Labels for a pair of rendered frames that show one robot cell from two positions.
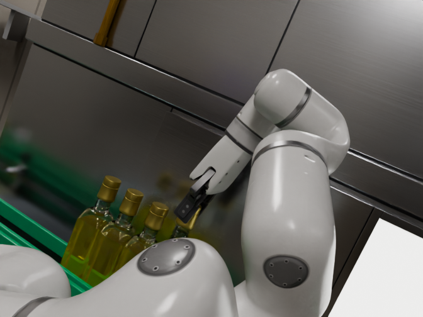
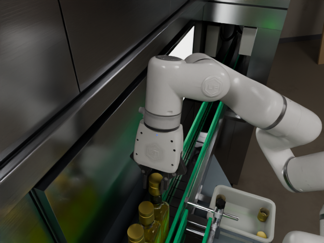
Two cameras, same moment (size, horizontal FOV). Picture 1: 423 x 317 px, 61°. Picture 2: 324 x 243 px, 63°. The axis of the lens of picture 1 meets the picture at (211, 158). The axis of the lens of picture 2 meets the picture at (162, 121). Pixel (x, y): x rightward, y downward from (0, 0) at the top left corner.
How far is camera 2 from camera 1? 0.78 m
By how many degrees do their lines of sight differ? 82
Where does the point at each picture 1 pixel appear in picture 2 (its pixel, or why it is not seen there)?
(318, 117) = not seen: hidden behind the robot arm
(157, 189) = (82, 220)
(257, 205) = (312, 131)
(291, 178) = (305, 114)
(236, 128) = (175, 121)
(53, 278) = (307, 234)
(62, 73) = not seen: outside the picture
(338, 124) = not seen: hidden behind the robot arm
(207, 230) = (116, 178)
